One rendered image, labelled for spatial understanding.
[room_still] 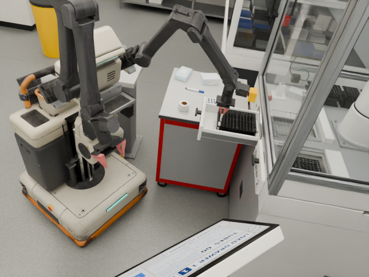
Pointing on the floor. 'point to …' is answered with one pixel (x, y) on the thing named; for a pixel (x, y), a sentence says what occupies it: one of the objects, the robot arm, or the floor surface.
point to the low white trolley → (172, 157)
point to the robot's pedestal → (128, 131)
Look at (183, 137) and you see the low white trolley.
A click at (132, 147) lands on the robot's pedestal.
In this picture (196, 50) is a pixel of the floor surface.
